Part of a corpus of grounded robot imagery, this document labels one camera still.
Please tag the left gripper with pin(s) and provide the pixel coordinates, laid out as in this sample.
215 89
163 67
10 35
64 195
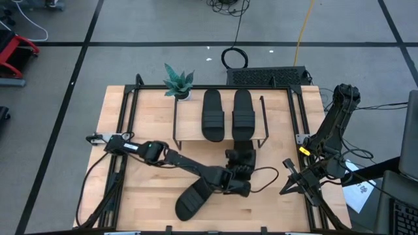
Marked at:
228 184

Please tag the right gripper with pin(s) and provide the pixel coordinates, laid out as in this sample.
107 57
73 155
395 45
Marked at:
307 182

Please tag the black slide sandal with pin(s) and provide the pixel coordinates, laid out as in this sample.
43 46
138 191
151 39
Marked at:
243 114
213 114
191 204
243 153

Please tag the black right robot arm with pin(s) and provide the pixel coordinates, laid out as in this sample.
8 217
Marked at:
336 120

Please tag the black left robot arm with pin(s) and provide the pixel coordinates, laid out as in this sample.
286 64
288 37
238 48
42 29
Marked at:
192 164

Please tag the wooden shelf with metal legs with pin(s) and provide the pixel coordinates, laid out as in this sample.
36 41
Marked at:
189 120

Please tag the yellow tag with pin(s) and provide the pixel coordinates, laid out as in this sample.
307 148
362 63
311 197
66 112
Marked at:
304 151

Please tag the black table clamp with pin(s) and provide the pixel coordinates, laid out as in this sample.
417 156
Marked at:
264 230
168 229

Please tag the white paper sheet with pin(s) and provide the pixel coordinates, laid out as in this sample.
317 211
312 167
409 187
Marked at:
359 196

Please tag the black beam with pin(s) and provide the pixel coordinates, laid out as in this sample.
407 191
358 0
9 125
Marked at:
375 170

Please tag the black keyboard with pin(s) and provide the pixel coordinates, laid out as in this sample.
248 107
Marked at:
261 76

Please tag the green potted plant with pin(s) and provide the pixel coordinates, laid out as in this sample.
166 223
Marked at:
179 83

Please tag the grey monitor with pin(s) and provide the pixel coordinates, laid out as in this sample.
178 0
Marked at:
409 137

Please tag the black caster wheel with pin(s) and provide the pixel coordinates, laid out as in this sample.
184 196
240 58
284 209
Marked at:
4 112

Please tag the grey flat plate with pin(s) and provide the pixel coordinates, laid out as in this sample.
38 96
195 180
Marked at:
13 82

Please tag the red metal cart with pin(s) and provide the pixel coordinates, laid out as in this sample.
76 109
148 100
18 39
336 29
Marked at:
24 44

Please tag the black metal rig frame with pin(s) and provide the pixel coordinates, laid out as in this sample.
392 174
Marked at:
212 87

